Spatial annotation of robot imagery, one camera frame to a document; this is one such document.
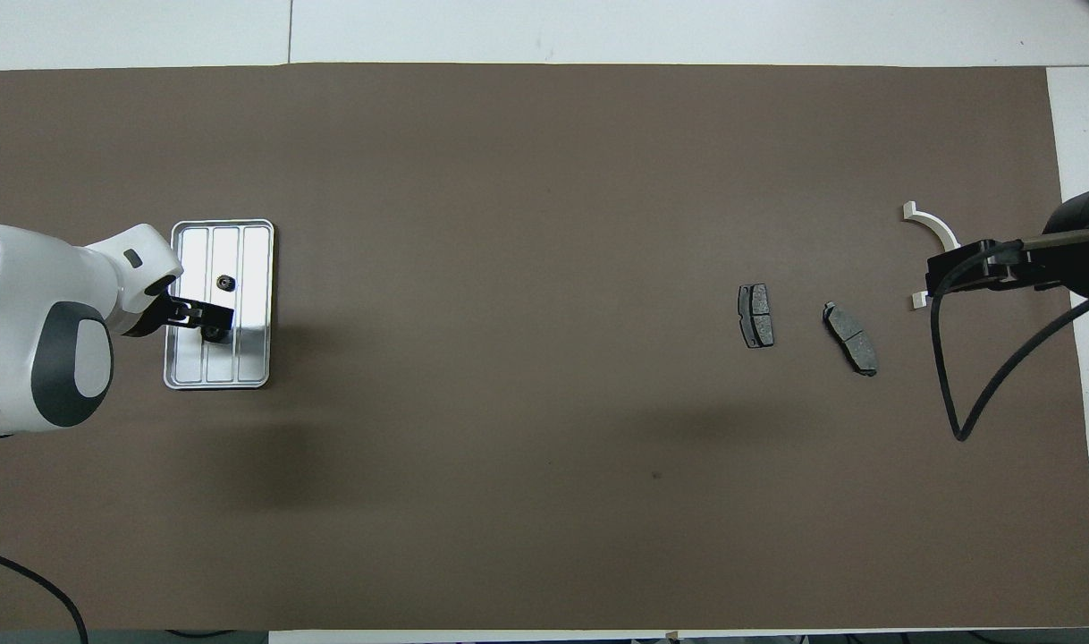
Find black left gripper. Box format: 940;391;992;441
160;295;236;343

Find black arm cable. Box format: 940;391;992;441
0;544;90;644
929;230;1089;443

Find short grey brake pad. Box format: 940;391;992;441
738;284;775;350

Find silver metal tray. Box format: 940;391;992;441
163;219;275;391

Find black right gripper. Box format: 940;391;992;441
924;239;1029;299

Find long grey brake pad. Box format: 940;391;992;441
822;301;879;377

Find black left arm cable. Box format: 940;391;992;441
0;544;90;644

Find brown table mat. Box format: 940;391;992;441
0;63;1089;631

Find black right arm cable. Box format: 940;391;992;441
929;230;1089;443

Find white curved plastic bracket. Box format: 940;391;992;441
902;201;962;311

